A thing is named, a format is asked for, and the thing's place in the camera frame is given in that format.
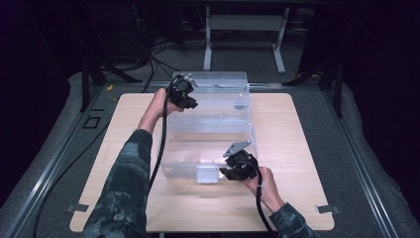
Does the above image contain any thin black floor cable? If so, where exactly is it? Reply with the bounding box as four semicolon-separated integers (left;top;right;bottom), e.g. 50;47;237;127
32;121;112;238

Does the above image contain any white metal stand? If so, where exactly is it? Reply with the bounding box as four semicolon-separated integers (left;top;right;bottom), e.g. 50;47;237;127
202;5;291;75

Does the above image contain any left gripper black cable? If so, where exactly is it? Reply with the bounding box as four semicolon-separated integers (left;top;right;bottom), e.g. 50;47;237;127
145;94;170;201

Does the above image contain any person's left hand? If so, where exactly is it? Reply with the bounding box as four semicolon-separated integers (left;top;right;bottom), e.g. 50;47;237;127
149;87;184;121

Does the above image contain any person's right hand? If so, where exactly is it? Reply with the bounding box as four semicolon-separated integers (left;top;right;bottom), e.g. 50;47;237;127
245;166;282;213

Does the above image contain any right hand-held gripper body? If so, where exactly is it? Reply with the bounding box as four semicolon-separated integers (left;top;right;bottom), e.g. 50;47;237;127
222;141;260;181

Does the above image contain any black metal stand leg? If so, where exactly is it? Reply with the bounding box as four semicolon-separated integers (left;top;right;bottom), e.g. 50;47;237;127
79;54;144;113
282;59;345;117

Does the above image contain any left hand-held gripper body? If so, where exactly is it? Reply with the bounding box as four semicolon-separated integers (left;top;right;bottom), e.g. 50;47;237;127
165;72;199;107

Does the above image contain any aluminium floor rail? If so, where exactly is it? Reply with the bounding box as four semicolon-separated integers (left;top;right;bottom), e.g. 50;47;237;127
321;88;401;238
2;84;104;238

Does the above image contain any grey tape strip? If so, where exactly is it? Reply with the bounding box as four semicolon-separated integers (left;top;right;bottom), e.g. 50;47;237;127
314;204;342;214
65;202;90;214

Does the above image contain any clear plastic drawer cabinet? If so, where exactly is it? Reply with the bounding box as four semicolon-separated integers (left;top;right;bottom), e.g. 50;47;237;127
170;70;252;134

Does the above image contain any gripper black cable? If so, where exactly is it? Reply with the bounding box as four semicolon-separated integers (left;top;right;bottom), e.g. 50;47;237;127
255;165;279;238
145;94;170;201

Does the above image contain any bundle of black cables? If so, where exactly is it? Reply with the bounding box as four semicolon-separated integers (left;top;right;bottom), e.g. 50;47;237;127
131;6;206;94

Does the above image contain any clear plastic drawer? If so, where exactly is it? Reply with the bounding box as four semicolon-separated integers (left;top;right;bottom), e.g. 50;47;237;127
160;123;260;184

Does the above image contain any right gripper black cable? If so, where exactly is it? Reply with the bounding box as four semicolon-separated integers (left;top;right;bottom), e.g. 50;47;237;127
255;165;279;238

